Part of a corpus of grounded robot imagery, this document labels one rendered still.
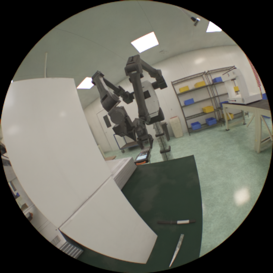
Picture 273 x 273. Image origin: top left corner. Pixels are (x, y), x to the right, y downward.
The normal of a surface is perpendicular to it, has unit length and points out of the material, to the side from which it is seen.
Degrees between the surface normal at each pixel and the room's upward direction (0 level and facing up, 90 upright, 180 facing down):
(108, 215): 90
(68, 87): 90
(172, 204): 0
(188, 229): 0
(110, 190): 90
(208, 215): 0
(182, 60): 90
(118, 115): 105
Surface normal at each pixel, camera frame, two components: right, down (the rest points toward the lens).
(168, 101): -0.38, 0.33
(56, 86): 0.85, -0.26
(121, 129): -0.18, 0.52
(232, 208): -0.37, -0.91
